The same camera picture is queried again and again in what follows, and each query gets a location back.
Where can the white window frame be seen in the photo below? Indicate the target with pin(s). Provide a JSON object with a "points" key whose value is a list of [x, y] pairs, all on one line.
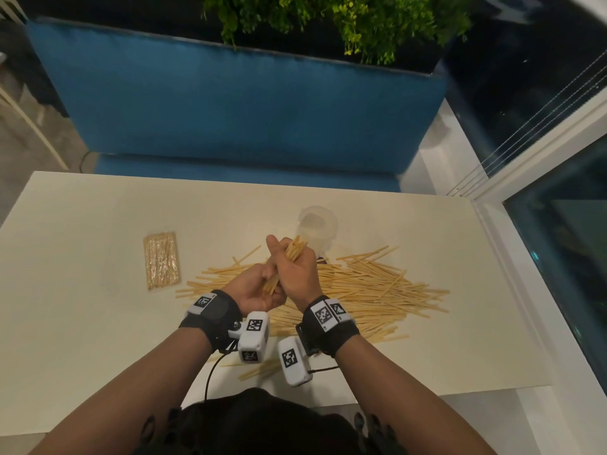
{"points": [[498, 232]]}

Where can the person's right fingers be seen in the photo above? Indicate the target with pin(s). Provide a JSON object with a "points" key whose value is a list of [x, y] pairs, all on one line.
{"points": [[306, 258]]}

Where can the person's left thumb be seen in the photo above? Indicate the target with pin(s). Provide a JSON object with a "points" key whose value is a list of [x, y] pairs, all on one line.
{"points": [[273, 248]]}

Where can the person's left hand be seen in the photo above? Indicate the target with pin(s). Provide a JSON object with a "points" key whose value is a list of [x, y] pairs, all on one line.
{"points": [[249, 284]]}

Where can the pile of loose wooden sticks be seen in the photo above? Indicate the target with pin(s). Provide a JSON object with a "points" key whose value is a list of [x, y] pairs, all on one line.
{"points": [[379, 289]]}

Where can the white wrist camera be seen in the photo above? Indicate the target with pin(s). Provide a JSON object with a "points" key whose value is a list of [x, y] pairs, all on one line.
{"points": [[294, 362], [253, 343]]}

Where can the blue upholstered bench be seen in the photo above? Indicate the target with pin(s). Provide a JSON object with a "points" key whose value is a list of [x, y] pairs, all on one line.
{"points": [[237, 113]]}

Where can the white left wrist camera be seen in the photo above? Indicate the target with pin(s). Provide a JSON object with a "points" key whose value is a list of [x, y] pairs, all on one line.
{"points": [[253, 343]]}

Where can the person's left forearm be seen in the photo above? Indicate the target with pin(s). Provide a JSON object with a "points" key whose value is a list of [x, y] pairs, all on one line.
{"points": [[142, 388]]}

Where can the person's right hand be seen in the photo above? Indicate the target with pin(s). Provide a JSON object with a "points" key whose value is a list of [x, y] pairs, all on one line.
{"points": [[301, 281]]}

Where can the beige chair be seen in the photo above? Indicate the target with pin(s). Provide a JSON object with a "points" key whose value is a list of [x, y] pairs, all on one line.
{"points": [[47, 145]]}

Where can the green leafy plant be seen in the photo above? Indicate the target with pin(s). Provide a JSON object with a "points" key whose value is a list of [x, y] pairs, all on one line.
{"points": [[370, 18]]}

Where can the clear-wrapped pack of wooden sticks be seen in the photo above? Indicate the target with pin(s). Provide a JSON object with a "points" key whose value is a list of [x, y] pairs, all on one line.
{"points": [[162, 260]]}

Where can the clear plastic cup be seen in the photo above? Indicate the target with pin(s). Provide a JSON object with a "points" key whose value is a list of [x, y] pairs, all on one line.
{"points": [[317, 225]]}

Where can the person's right forearm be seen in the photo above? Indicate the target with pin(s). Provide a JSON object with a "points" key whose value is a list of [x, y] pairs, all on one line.
{"points": [[393, 402]]}

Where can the person's black clothing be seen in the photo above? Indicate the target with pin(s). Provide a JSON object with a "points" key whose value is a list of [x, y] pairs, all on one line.
{"points": [[261, 426]]}

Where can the bundle of wooden sticks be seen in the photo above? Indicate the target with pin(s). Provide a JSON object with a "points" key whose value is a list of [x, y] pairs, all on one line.
{"points": [[295, 248]]}

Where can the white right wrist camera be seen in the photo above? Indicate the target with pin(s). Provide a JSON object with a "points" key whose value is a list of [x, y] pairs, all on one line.
{"points": [[294, 362]]}

